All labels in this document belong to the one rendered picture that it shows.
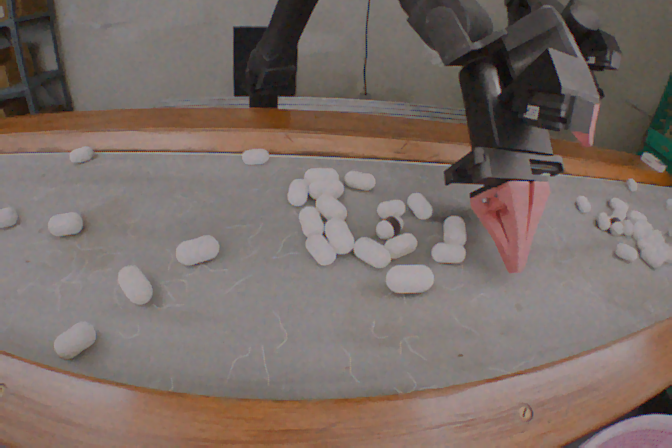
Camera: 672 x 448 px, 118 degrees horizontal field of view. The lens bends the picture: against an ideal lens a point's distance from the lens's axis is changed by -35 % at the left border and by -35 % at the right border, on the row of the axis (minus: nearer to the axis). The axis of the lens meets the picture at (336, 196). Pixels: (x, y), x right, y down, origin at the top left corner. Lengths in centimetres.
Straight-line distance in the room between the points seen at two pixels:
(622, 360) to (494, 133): 21
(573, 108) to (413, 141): 26
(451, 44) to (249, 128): 27
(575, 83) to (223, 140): 38
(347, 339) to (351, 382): 3
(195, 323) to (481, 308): 22
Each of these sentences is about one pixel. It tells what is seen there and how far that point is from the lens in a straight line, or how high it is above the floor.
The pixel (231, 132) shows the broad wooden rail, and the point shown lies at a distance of 42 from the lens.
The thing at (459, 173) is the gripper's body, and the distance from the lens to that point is 30.
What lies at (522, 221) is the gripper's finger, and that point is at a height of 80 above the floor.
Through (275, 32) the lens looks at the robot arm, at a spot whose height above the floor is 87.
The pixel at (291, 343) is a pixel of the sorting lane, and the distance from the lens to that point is 21.
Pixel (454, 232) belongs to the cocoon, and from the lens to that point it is 29.
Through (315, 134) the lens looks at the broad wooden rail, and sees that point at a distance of 41.
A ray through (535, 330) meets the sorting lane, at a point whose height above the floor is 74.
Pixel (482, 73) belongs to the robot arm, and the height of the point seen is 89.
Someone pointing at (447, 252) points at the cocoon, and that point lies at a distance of 27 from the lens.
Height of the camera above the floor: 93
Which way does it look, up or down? 35 degrees down
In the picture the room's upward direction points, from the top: 7 degrees clockwise
